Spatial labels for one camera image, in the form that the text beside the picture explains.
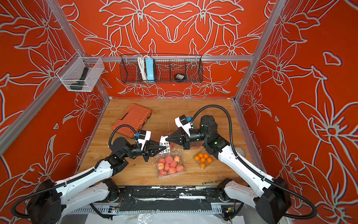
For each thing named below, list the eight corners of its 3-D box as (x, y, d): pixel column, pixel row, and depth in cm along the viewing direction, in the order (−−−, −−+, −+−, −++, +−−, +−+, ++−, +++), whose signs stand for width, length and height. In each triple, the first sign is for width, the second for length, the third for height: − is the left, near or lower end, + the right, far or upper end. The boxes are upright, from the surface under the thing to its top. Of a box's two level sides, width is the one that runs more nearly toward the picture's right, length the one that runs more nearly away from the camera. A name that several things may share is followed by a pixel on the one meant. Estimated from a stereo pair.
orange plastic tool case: (113, 130, 101) (110, 126, 97) (133, 107, 116) (132, 102, 112) (133, 139, 96) (131, 135, 92) (152, 114, 111) (151, 110, 107)
